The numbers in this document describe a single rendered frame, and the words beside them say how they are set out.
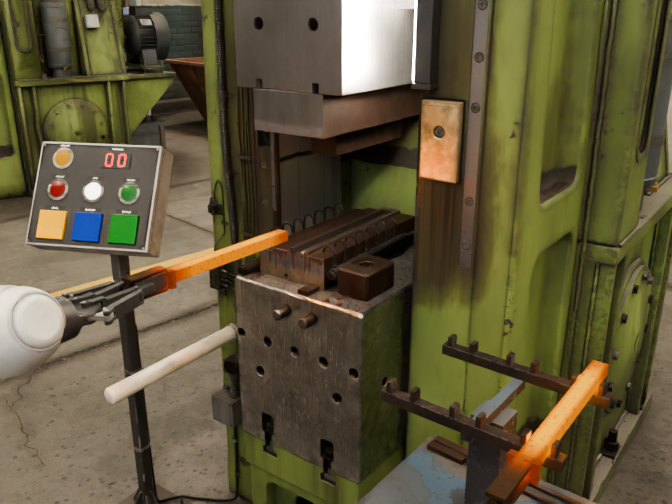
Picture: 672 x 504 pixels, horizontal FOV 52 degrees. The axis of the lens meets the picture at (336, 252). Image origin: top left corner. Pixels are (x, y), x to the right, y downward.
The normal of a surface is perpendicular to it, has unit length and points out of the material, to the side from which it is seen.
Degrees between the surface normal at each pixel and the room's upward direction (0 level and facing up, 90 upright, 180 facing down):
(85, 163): 60
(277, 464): 90
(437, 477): 0
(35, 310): 67
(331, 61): 90
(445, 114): 90
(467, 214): 90
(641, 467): 0
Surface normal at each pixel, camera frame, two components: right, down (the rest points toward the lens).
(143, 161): -0.17, -0.18
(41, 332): 0.79, -0.29
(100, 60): 0.59, 0.09
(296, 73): -0.59, 0.28
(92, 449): 0.00, -0.94
